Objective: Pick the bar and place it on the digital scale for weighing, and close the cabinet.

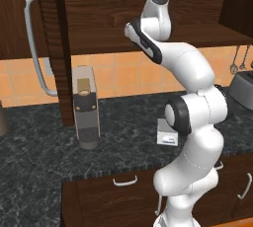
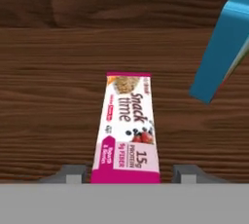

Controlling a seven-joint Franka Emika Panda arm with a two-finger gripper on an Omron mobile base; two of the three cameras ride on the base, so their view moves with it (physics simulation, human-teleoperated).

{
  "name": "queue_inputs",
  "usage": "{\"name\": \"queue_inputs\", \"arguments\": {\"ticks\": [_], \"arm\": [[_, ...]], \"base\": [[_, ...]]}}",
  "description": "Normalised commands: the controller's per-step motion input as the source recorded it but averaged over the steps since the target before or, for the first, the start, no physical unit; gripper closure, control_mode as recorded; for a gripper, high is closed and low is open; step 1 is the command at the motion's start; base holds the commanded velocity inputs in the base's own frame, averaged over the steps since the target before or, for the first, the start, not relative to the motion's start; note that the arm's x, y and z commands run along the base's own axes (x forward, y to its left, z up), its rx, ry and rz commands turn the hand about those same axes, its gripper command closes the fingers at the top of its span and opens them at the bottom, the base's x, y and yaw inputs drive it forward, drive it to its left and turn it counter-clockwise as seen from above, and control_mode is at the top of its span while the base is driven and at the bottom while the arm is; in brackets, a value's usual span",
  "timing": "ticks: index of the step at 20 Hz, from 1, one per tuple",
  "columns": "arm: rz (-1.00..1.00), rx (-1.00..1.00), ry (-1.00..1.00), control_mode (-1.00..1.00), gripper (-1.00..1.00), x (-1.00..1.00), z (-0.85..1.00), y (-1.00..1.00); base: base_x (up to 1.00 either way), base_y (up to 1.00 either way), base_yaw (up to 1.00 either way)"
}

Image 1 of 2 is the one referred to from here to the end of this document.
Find white digital scale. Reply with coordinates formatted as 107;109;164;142
156;117;181;147

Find grey curved cabinet door handle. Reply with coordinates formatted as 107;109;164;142
24;0;59;98

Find silver toaster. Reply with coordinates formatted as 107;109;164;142
228;70;253;112

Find dark wood closed cabinet door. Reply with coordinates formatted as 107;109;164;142
0;0;49;60

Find dark wood drawer front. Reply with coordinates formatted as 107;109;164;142
75;168;166;227

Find dark wood base cabinet door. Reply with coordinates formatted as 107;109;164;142
226;163;253;222

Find hanging metal slotted spoon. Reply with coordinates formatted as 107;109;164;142
228;44;240;75

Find grey round container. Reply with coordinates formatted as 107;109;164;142
0;100;10;137

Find dark wood wall cabinet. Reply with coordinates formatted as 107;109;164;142
60;0;253;56

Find dark wood open cabinet door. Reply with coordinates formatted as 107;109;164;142
34;0;75;127

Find silver drawer handle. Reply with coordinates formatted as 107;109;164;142
112;175;139;188
213;160;225;172

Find silver base cabinet door handle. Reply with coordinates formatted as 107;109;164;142
236;172;253;201
154;193;164;217

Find grey coffee machine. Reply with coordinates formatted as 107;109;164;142
71;65;101;151

